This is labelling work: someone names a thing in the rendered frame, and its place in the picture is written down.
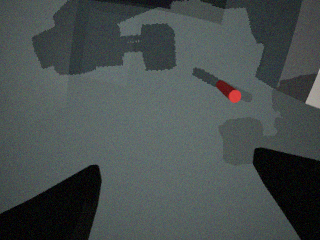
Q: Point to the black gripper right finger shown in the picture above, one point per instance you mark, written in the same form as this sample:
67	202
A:
294	183

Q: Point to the red peg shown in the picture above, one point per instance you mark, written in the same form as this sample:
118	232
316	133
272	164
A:
231	93

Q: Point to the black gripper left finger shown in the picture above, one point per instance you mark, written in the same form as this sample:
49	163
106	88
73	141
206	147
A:
63	212

